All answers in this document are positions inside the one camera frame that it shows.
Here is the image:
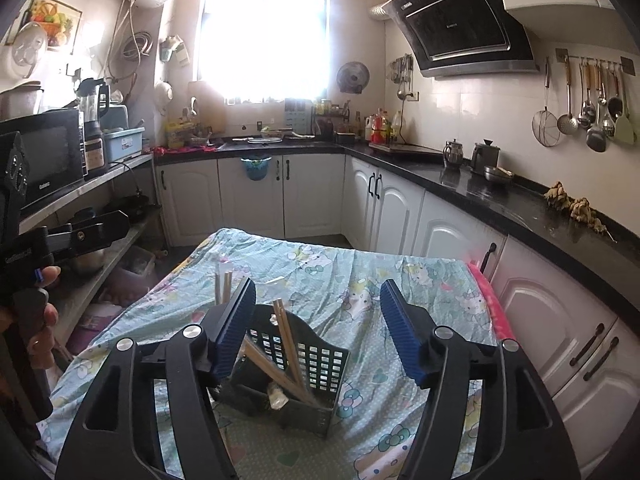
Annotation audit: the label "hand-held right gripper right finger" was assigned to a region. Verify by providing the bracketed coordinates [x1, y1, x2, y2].
[379, 279, 583, 480]

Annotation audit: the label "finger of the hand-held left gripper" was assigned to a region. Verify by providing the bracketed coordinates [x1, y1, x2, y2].
[47, 211, 132, 263]

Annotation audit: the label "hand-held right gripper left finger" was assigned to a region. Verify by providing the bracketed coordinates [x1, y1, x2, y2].
[55, 277, 258, 480]

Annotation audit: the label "bunch of wooden chopsticks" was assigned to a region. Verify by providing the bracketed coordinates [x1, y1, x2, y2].
[214, 270, 318, 408]

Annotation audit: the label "green perforated utensil basket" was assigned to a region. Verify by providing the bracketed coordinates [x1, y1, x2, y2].
[220, 302, 351, 433]

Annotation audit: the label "person's left hand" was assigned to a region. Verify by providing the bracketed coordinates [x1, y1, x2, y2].
[27, 265, 62, 359]

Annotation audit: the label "steel cooking pot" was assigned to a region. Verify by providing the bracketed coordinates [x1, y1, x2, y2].
[65, 247, 108, 275]

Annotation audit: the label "black frying pan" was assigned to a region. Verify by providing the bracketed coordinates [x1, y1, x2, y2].
[102, 192, 151, 216]

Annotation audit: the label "black microwave oven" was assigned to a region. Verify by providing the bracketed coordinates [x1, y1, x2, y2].
[0, 108, 87, 216]

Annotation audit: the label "black blender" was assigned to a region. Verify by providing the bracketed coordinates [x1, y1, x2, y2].
[75, 77, 112, 173]

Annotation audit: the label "cartoon printed blue tablecloth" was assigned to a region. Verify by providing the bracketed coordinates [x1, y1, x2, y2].
[37, 227, 501, 480]

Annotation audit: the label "pink cloth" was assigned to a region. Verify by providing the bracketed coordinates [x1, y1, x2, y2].
[465, 260, 516, 346]

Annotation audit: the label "blue plastic box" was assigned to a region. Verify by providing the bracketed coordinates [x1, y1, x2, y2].
[102, 127, 146, 163]

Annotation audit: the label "red cloth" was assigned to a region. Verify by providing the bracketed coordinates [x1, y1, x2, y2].
[152, 145, 217, 155]

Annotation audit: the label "yellow packet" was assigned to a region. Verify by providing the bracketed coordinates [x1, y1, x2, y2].
[166, 119, 193, 150]

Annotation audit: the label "translucent container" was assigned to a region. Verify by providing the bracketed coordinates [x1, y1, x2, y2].
[0, 80, 45, 121]

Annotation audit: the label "white lower kitchen cabinets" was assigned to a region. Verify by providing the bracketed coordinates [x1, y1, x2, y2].
[154, 152, 640, 480]

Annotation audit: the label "blue hanging bin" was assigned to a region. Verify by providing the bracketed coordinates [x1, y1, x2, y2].
[241, 156, 272, 182]

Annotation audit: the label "black kitchen countertop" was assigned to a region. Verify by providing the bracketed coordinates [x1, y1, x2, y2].
[152, 137, 640, 316]

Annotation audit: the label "beige cutting board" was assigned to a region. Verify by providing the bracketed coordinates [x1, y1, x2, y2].
[188, 80, 226, 136]

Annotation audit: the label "flat induction cooker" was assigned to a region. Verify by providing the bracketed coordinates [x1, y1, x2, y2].
[369, 142, 443, 157]

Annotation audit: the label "small steel teapot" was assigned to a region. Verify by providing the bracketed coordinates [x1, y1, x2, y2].
[443, 139, 463, 170]

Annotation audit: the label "steel pot with lid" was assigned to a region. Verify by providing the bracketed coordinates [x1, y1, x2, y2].
[471, 138, 502, 177]

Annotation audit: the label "white round fan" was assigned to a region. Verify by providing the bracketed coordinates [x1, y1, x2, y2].
[11, 22, 48, 80]

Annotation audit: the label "red label bottle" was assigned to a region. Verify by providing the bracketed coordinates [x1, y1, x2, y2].
[370, 112, 391, 143]

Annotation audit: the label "white hanging holder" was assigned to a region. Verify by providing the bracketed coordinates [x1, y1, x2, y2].
[159, 35, 191, 66]

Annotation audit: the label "ginger root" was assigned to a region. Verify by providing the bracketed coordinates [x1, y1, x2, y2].
[569, 197, 608, 233]
[544, 181, 571, 208]

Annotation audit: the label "framed fruit picture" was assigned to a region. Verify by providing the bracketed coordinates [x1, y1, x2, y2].
[20, 0, 83, 56]

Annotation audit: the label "dark spice rack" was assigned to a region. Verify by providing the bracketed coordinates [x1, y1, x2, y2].
[314, 99, 351, 141]

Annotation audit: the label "grey blue slotted holder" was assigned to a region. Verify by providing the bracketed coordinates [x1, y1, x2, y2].
[284, 97, 313, 133]

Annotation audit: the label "hanging kitchen tools cluster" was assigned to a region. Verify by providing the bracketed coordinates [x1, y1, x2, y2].
[389, 54, 415, 101]

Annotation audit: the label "bright kitchen window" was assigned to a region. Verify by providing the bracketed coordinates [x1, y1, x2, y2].
[197, 0, 333, 106]

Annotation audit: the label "perforated steel ladle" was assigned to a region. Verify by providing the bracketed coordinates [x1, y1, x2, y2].
[556, 57, 579, 136]

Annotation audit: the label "large steel ladle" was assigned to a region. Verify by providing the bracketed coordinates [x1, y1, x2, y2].
[586, 62, 608, 153]

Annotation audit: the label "small steel ladle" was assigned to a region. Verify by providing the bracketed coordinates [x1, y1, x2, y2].
[577, 60, 597, 131]

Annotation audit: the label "pale green spatula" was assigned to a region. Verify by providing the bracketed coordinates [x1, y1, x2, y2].
[614, 67, 638, 146]

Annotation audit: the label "dark serving spoon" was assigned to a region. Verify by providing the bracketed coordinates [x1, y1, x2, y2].
[606, 65, 624, 117]

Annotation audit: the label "black range hood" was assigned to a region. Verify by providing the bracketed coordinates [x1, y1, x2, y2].
[382, 0, 541, 78]

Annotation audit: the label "coiled hoses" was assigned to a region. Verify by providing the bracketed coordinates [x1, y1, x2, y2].
[107, 0, 153, 81]

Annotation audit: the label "wire mesh strainer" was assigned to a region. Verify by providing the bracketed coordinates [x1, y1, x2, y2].
[531, 57, 560, 148]

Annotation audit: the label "round wall fan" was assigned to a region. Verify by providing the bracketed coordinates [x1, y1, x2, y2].
[336, 61, 371, 95]

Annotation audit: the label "metal utensil rail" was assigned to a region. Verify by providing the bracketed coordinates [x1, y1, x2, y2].
[555, 49, 635, 73]

